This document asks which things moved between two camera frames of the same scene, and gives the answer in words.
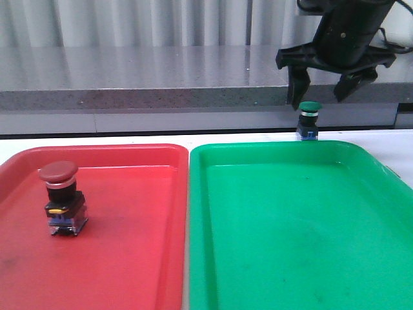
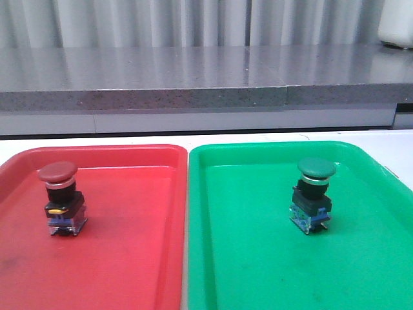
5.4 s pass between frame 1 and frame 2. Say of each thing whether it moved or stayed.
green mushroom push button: moved
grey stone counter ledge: stayed
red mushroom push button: stayed
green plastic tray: stayed
